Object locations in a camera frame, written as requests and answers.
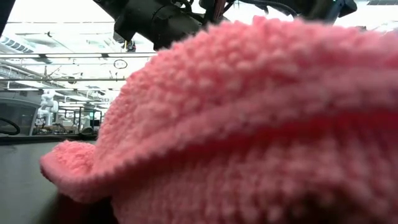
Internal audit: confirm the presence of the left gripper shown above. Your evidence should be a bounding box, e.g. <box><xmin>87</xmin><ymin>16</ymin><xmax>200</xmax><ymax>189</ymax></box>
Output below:
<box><xmin>198</xmin><ymin>0</ymin><xmax>243</xmax><ymax>24</ymax></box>

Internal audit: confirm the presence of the black metal rack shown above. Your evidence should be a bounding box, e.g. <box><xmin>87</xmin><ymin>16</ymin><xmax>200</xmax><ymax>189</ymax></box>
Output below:
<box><xmin>57</xmin><ymin>107</ymin><xmax>103</xmax><ymax>137</ymax></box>

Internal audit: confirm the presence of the black aluminium station frame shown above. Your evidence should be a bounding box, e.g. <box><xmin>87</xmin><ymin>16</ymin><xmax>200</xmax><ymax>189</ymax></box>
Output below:
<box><xmin>0</xmin><ymin>0</ymin><xmax>16</xmax><ymax>37</ymax></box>

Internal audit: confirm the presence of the grey machine cabinet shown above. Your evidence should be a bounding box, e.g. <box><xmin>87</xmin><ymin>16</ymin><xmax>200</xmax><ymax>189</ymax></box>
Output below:
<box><xmin>0</xmin><ymin>98</ymin><xmax>40</xmax><ymax>136</ymax></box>

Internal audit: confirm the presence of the pink microfiber towel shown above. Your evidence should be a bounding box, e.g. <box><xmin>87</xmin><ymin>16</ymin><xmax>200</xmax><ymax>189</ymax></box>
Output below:
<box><xmin>39</xmin><ymin>15</ymin><xmax>398</xmax><ymax>224</ymax></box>

